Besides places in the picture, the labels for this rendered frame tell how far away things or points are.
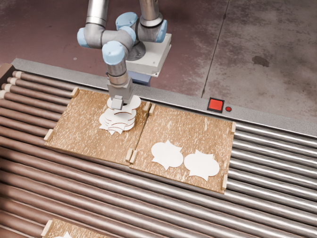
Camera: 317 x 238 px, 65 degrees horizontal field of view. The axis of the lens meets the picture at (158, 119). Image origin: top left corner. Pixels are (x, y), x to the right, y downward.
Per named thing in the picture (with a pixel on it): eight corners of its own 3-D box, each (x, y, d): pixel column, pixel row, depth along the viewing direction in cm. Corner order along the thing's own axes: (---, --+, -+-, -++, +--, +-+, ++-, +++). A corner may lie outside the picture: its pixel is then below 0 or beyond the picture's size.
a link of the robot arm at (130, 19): (123, 30, 143) (118, 8, 132) (145, 32, 141) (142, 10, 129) (116, 44, 137) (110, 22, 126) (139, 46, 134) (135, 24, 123)
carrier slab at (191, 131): (153, 106, 127) (153, 104, 126) (235, 124, 120) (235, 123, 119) (129, 168, 109) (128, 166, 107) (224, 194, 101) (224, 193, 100)
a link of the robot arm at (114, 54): (127, 40, 89) (119, 56, 84) (130, 63, 98) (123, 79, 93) (106, 37, 90) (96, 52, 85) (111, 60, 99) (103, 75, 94)
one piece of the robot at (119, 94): (98, 87, 94) (106, 113, 107) (120, 91, 92) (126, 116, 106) (109, 65, 100) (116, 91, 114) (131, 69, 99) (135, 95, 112)
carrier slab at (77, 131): (78, 89, 135) (77, 88, 133) (151, 105, 128) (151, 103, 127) (45, 146, 116) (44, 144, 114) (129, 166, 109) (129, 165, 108)
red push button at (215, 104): (210, 100, 129) (211, 98, 128) (222, 103, 128) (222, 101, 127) (208, 109, 126) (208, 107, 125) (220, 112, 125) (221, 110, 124)
